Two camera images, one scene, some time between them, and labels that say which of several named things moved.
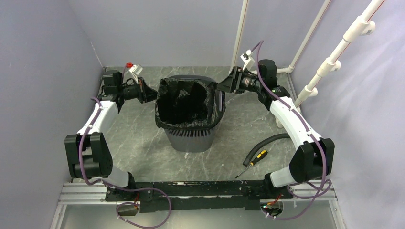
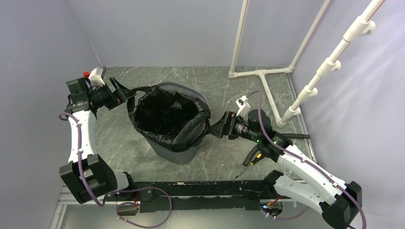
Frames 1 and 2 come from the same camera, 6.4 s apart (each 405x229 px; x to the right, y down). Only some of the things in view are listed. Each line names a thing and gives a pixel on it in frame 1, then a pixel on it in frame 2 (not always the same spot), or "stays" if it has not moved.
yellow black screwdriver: (262, 154) stays
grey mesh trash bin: (194, 140) → (165, 153)
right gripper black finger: (233, 83) → (221, 128)
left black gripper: (145, 94) → (122, 93)
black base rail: (176, 196) stays
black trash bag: (187, 103) → (176, 122)
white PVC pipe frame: (364, 25) stays
